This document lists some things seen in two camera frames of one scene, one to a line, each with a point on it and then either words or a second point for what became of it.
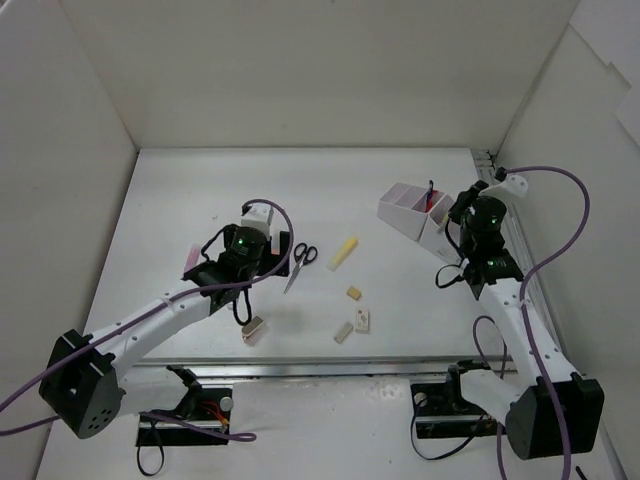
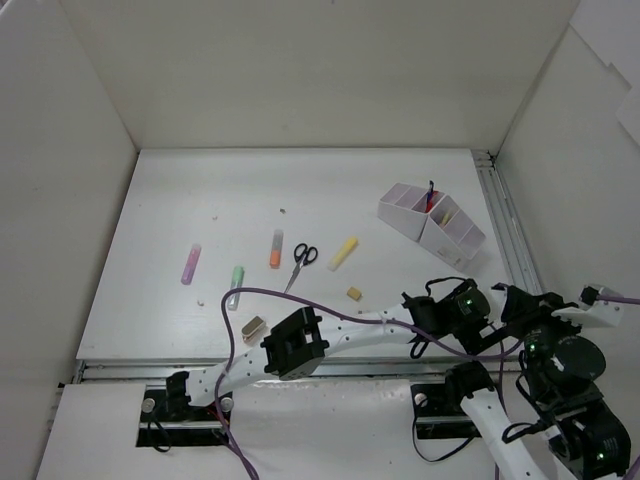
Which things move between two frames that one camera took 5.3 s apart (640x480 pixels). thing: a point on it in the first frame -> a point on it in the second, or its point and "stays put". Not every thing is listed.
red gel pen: (430, 201) stays put
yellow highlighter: (347, 249) stays put
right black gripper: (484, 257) -> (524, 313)
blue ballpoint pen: (430, 191) stays put
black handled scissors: (303, 255) stays put
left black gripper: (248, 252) -> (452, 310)
